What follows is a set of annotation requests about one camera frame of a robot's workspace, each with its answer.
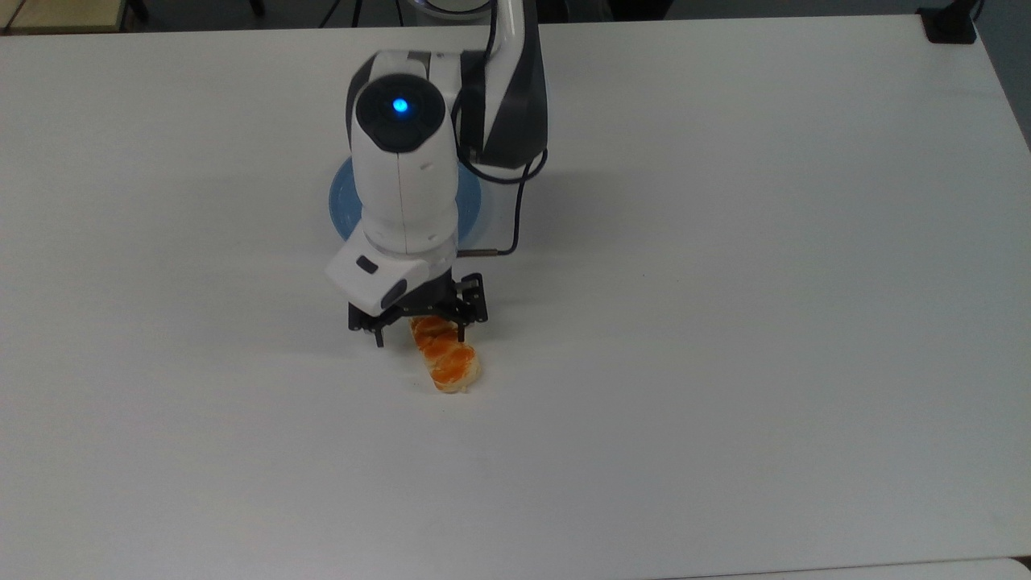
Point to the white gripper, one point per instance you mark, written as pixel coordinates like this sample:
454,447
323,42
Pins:
376,277

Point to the orange glazed bread roll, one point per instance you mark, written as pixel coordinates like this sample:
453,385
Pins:
448,360

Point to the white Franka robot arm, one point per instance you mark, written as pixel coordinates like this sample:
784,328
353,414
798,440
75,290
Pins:
403,169

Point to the light blue plate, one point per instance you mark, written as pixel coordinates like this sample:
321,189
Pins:
469,205

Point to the wooden table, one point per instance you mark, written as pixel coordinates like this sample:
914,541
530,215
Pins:
56,14

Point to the black table clamp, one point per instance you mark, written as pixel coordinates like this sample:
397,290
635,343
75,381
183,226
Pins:
950,22

